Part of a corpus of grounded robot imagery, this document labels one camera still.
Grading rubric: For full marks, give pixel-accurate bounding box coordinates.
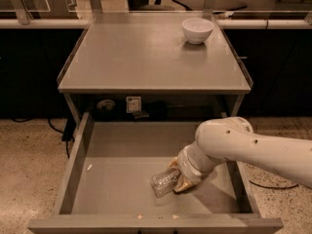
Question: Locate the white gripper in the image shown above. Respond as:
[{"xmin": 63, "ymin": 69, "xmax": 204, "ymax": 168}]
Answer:
[{"xmin": 168, "ymin": 145, "xmax": 216, "ymax": 193}]

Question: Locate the clear plastic water bottle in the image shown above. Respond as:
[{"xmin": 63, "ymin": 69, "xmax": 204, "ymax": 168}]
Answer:
[{"xmin": 150, "ymin": 169, "xmax": 180, "ymax": 198}]

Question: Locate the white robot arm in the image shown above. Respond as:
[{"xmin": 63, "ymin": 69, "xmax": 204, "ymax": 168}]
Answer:
[{"xmin": 171, "ymin": 117, "xmax": 312, "ymax": 193}]

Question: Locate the open grey top drawer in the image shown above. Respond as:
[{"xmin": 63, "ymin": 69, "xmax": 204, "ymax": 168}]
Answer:
[{"xmin": 28, "ymin": 114, "xmax": 283, "ymax": 234}]

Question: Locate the grey cabinet with top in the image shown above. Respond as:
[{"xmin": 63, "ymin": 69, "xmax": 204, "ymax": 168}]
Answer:
[{"xmin": 58, "ymin": 12, "xmax": 253, "ymax": 121}]

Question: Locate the white ceramic bowl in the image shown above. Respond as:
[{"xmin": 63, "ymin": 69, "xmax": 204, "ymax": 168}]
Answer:
[{"xmin": 181, "ymin": 18, "xmax": 215, "ymax": 45}]

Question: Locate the dark desk in background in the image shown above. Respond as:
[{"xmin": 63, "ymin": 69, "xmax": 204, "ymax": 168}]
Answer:
[{"xmin": 173, "ymin": 0, "xmax": 248, "ymax": 12}]

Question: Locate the black floor cable right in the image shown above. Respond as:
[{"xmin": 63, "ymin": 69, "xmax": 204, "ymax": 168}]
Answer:
[{"xmin": 248, "ymin": 178, "xmax": 300, "ymax": 190}]

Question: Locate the white wall outlet box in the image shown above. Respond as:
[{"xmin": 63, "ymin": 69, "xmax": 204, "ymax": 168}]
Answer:
[{"xmin": 126, "ymin": 97, "xmax": 141, "ymax": 113}]

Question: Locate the round grey wall socket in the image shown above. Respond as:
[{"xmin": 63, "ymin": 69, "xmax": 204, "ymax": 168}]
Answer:
[{"xmin": 97, "ymin": 99, "xmax": 116, "ymax": 111}]

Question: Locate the black cable left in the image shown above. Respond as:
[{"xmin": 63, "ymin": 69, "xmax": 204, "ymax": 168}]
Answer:
[{"xmin": 9, "ymin": 116, "xmax": 76, "ymax": 158}]

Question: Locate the white horizontal rail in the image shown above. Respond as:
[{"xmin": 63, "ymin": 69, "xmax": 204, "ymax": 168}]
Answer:
[{"xmin": 0, "ymin": 18, "xmax": 312, "ymax": 30}]

